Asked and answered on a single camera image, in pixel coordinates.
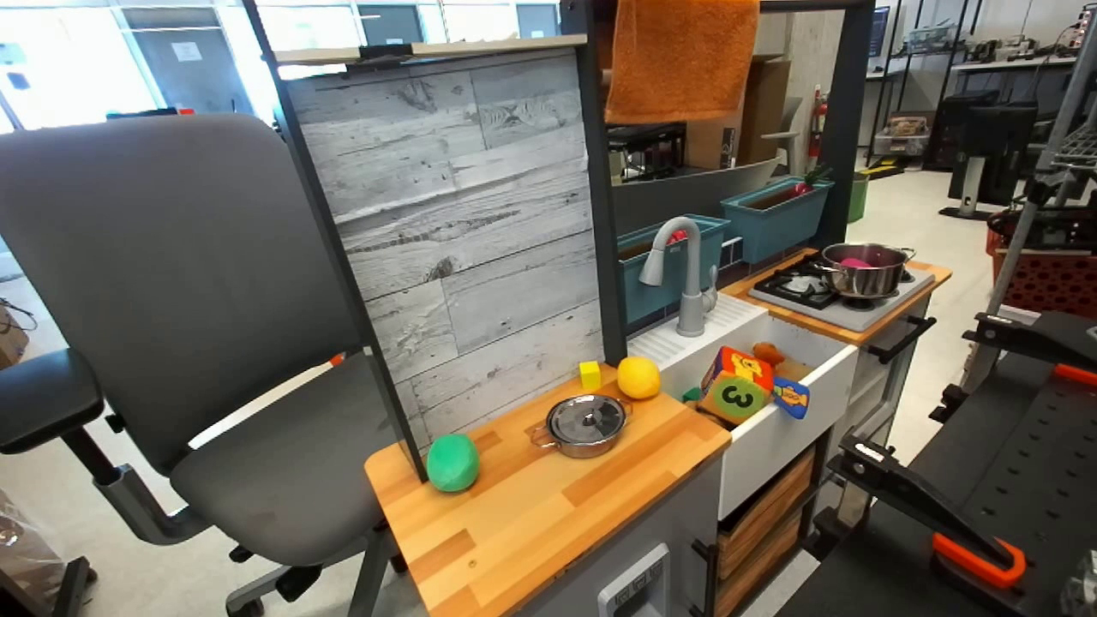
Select yellow lemon toy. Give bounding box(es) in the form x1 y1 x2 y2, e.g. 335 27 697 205
615 351 665 405

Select black workbench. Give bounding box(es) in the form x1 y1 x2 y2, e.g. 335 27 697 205
784 306 1097 617

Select grey toy faucet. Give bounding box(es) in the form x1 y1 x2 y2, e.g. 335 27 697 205
633 212 719 339

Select teal plastic bin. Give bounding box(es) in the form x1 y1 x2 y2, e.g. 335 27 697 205
717 174 835 268
615 212 732 331

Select metal pot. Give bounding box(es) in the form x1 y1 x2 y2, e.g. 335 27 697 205
812 241 920 306

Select wooden countertop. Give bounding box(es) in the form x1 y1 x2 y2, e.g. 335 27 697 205
361 362 732 617

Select orange terry towel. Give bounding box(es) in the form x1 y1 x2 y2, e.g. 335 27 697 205
603 0 763 127

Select small blue picture toy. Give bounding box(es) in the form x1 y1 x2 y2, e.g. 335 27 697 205
770 373 812 421

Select grey wood-pattern back panel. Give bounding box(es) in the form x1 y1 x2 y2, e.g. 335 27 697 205
278 49 610 450

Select wooden stove counter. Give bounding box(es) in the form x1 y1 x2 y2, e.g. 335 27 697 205
719 246 952 349

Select black chair seat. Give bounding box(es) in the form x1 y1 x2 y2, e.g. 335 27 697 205
0 347 106 460

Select colourful picture cube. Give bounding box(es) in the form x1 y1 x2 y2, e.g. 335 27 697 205
697 347 777 428

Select black clamp orange grip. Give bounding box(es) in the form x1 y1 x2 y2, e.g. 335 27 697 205
829 439 1033 595

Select green ball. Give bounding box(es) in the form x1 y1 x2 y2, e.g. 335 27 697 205
423 428 483 498

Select grey kitchen cabinet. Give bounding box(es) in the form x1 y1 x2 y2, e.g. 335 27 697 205
519 321 920 617

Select black kitchen frame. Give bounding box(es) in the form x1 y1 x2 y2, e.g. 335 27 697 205
560 0 876 371

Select white sink basin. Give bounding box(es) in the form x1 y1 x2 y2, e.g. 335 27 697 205
625 290 860 523

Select red fire extinguisher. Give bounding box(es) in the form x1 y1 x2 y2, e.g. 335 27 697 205
804 86 829 174

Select black cabinet handle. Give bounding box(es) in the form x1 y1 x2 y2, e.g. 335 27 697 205
863 316 940 367

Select red perforated crate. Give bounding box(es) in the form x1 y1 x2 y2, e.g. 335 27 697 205
986 227 1097 321

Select brown cardboard box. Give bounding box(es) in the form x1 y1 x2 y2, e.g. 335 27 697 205
682 53 796 170

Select grey office chair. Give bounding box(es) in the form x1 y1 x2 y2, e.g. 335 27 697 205
0 114 404 617

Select black toy stove top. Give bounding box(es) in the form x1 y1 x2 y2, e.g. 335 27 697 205
748 252 940 334

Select black storage rack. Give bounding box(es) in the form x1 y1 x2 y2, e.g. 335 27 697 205
868 0 1097 214

